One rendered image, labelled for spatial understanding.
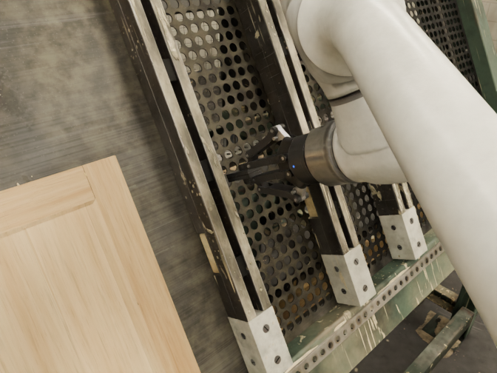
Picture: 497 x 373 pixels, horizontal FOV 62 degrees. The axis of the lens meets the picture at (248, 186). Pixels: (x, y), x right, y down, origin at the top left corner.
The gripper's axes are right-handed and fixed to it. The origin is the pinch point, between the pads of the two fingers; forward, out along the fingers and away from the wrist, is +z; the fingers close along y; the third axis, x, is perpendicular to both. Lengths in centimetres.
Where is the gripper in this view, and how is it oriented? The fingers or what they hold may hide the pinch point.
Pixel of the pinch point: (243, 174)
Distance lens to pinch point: 75.7
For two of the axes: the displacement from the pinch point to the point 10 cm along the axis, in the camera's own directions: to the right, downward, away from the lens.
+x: -7.5, 3.4, -5.7
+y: -3.3, -9.4, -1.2
